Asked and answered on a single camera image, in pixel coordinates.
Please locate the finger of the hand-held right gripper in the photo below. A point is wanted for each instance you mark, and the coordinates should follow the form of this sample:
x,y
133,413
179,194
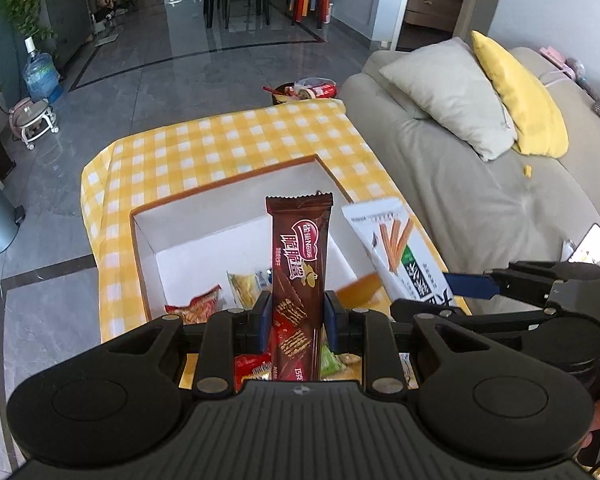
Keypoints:
x,y
500,321
472,286

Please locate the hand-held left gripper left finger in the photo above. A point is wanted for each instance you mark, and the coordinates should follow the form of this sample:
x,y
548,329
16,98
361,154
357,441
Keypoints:
x,y
264,320

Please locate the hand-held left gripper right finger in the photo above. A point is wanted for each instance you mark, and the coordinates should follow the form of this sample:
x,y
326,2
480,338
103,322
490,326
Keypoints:
x,y
330,320

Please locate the brown chocolate wafer bar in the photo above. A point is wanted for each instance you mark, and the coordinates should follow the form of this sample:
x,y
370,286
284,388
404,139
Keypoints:
x,y
297,260

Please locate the white biscuit stick box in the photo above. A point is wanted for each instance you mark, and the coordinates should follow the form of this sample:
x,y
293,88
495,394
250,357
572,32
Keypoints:
x,y
395,240

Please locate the orange cardboard box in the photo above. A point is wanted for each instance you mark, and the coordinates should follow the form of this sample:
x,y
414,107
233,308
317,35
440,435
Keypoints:
x,y
230,230

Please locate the yellow snack packet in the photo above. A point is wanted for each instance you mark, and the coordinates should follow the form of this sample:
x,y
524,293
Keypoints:
x,y
245,287

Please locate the green snack packet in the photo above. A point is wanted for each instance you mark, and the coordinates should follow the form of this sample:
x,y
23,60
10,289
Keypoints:
x,y
335,362

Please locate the red gold snack packet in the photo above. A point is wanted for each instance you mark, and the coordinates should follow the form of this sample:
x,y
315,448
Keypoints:
x,y
252,372

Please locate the red crinkled snack packet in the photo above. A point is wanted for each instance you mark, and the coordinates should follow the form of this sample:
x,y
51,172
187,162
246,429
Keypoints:
x,y
197,305

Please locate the beige sofa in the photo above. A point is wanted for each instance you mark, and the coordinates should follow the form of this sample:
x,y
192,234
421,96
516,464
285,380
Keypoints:
x,y
480,200

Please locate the smartphone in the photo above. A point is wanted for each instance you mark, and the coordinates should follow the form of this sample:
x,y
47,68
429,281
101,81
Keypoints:
x,y
591,244

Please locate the small yellow crumb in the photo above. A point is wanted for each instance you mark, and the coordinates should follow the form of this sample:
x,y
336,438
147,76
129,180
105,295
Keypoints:
x,y
527,171

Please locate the yellow checked tablecloth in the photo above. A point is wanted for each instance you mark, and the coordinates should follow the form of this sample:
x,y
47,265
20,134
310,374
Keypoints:
x,y
205,145

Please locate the grey pillow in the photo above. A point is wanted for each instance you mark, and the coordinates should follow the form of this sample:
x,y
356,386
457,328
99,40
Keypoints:
x,y
445,95

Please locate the yellow pillow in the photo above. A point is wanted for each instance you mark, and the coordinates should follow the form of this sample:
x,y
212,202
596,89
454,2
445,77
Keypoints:
x,y
520,95

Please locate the black trash basket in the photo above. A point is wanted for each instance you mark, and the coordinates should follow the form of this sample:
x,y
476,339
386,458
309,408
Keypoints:
x,y
307,91

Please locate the pink item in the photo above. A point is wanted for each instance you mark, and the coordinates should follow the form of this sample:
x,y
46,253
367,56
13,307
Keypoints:
x,y
552,56

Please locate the wooden furniture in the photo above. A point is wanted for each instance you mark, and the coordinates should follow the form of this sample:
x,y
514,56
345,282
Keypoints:
x,y
432,10

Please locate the small white wheeled stand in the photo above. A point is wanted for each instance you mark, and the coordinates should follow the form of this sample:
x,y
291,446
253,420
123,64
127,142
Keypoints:
x,y
32,117

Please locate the blue water jug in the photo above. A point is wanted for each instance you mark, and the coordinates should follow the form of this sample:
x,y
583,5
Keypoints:
x,y
41,77

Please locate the grey cabinet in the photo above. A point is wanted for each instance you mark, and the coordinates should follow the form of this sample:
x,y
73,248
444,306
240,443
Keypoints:
x,y
67,10

